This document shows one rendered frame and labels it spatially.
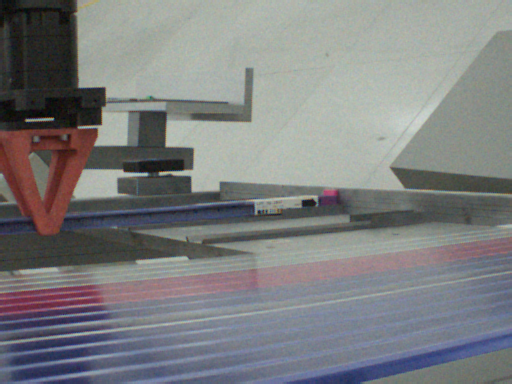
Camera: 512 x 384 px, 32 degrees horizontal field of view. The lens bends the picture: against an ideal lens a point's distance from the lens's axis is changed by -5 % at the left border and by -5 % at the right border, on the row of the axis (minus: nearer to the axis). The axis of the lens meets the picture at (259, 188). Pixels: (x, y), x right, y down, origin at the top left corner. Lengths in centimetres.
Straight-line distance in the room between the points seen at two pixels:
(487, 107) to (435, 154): 8
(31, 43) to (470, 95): 58
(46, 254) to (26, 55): 28
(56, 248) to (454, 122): 45
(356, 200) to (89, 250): 27
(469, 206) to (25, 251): 41
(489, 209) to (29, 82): 32
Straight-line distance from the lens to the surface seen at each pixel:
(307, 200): 75
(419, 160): 101
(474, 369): 20
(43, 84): 63
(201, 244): 57
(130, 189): 90
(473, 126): 100
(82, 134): 63
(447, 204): 67
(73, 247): 87
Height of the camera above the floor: 108
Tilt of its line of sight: 24 degrees down
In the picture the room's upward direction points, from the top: 41 degrees counter-clockwise
